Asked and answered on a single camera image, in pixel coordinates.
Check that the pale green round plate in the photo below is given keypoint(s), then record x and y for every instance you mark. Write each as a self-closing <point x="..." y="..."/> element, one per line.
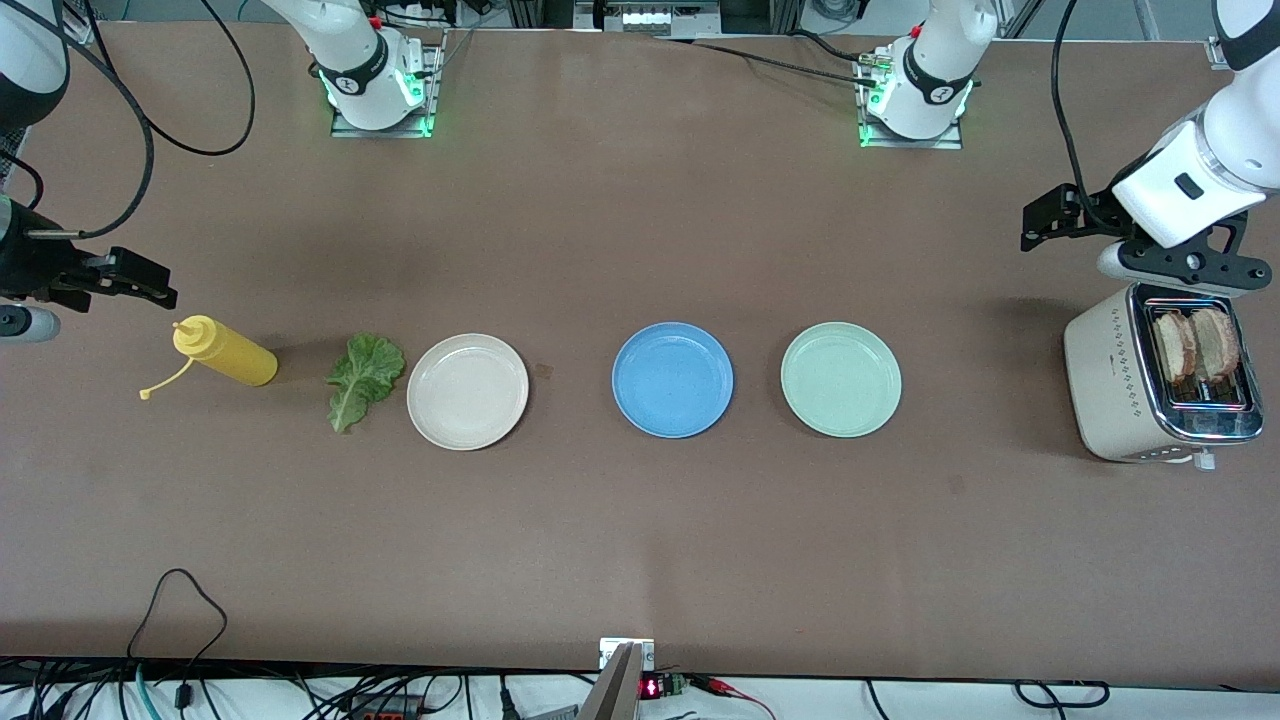
<point x="840" y="380"/>

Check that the circuit board with red display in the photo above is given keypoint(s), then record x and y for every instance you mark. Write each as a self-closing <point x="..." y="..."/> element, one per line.
<point x="652" y="688"/>

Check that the beige round plate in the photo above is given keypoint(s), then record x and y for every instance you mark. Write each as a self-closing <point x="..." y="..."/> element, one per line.
<point x="467" y="392"/>

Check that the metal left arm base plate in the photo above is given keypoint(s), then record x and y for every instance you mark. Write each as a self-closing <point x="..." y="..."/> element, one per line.
<point x="910" y="144"/>

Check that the cream and chrome toaster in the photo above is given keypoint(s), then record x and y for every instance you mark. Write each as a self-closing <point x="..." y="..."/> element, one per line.
<point x="1100" y="390"/>

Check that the metal table corner bracket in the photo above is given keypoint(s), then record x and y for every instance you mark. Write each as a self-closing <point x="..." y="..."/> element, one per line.
<point x="1213" y="55"/>

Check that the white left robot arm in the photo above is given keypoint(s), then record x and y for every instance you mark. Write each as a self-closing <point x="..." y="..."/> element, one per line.
<point x="1235" y="140"/>

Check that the red clip lead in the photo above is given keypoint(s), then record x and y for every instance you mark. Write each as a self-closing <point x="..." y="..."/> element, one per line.
<point x="720" y="685"/>

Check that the small white bracket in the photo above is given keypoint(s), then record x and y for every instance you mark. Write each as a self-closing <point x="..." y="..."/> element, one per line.
<point x="606" y="652"/>

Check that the grey camera post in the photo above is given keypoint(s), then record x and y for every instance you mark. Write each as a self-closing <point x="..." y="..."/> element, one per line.
<point x="620" y="690"/>

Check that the yellow mustard squeeze bottle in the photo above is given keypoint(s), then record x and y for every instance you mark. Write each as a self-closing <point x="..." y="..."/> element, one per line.
<point x="240" y="362"/>

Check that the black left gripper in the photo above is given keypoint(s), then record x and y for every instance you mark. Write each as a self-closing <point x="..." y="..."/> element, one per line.
<point x="1092" y="212"/>

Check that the brown bread slice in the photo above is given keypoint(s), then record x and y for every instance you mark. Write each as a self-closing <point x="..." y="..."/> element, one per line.
<point x="1220" y="342"/>
<point x="1175" y="345"/>

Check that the blue round plate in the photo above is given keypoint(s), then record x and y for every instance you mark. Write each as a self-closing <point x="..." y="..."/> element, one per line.
<point x="672" y="380"/>

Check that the green lettuce leaf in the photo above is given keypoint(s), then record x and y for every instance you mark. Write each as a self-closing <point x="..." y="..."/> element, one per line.
<point x="365" y="375"/>

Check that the aluminium frame rail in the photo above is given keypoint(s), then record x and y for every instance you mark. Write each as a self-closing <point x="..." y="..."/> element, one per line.
<point x="650" y="18"/>

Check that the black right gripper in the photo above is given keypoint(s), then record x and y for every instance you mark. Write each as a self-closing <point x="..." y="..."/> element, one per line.
<point x="28" y="262"/>

